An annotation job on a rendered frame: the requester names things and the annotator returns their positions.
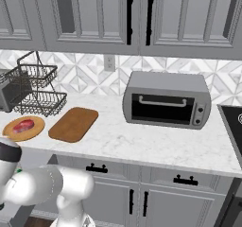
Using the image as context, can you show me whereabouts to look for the brown wooden cutting board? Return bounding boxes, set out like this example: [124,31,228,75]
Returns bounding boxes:
[47,107,99,144]

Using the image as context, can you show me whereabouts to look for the grey drawer front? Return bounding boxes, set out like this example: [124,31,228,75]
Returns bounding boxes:
[56,154,142,183]
[139,166,234,196]

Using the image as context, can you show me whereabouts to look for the round wooden plate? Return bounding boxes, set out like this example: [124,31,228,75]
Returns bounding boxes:
[2,115,46,143]

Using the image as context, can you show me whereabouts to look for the red raw meat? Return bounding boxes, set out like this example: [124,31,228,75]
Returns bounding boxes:
[12,118,35,134]

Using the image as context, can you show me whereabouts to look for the grey toaster oven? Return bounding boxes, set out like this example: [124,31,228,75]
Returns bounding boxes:
[122,70,212,131]

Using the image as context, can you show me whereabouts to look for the grey base cupboard door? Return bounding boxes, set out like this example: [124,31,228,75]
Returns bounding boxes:
[82,176,140,227]
[137,183,222,227]

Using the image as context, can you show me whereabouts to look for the grey toaster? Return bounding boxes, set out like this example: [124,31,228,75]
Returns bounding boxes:
[0,71,33,114]

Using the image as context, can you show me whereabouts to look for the black hob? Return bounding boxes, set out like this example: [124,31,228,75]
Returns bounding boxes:
[216,104,242,169]

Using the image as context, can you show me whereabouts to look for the dark oven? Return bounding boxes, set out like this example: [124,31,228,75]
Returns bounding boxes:
[213,177,242,227]

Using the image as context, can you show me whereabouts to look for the toaster oven handle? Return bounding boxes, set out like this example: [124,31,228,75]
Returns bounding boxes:
[138,95,188,108]

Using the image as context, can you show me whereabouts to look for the white wall socket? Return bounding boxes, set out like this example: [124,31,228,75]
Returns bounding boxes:
[103,54,116,73]

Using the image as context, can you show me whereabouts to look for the black drawer handle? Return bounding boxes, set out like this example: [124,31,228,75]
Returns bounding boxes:
[172,174,199,186]
[85,163,109,174]

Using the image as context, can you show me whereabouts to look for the black wire basket stand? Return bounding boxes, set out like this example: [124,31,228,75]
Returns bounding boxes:
[0,50,68,118]

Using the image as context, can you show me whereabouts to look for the black wall cupboard handle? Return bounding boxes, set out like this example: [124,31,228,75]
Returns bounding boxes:
[145,0,155,46]
[126,0,134,46]

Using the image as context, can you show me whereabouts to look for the grey wall cupboard door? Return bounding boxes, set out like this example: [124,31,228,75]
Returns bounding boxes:
[139,0,242,61]
[0,0,48,52]
[33,0,142,56]

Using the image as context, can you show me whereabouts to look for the black base cupboard handle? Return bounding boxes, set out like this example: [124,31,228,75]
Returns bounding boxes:
[142,190,149,218]
[128,188,135,216]

